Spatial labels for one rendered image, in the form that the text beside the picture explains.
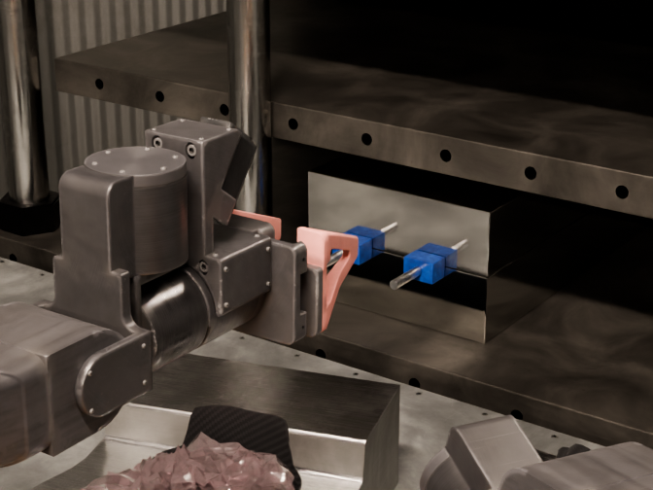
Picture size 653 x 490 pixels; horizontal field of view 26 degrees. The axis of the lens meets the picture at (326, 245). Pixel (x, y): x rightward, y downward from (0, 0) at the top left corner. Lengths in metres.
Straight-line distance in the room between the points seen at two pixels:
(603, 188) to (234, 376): 0.49
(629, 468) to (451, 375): 1.02
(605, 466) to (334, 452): 0.64
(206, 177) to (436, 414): 0.80
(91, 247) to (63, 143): 2.61
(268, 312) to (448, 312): 0.91
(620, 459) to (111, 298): 0.28
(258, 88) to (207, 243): 1.01
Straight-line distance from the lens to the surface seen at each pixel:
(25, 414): 0.72
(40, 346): 0.74
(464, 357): 1.73
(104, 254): 0.77
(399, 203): 1.77
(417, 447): 1.50
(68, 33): 3.34
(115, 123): 3.51
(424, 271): 1.74
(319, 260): 0.88
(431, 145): 1.73
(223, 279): 0.83
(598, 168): 1.63
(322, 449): 1.30
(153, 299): 0.80
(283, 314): 0.87
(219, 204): 0.83
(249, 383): 1.39
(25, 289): 1.92
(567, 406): 1.63
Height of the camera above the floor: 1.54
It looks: 22 degrees down
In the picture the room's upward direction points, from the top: straight up
